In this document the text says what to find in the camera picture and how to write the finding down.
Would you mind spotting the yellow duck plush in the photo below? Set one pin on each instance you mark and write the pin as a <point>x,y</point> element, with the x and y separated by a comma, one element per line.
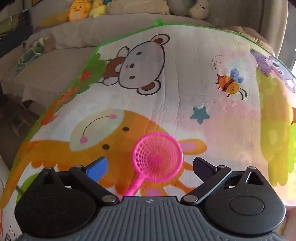
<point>79,11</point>

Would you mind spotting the green cloth toy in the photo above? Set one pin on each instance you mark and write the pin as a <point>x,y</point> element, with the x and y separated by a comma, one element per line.
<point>32,52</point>

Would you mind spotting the beige sofa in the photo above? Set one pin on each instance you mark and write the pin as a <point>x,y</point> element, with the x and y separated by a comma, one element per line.
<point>57,69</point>

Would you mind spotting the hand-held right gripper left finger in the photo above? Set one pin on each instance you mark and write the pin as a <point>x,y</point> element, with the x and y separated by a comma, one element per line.
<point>97,167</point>

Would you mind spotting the white plush toy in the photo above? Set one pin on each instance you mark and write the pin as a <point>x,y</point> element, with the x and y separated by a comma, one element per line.
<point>200,9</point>

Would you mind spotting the printed cartoon play mat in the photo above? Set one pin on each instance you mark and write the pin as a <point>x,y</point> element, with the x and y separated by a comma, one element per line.
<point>185,81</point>

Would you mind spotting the small yellow plush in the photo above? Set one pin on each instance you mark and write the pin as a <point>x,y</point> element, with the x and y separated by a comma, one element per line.
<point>98,10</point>

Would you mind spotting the pink toy net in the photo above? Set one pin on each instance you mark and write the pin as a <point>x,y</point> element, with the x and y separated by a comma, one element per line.
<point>157,157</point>

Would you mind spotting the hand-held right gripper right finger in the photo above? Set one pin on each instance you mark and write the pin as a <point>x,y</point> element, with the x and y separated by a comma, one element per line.
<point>203,167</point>

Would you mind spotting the beige pillow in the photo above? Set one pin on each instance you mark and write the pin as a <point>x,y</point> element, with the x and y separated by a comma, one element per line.
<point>136,6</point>

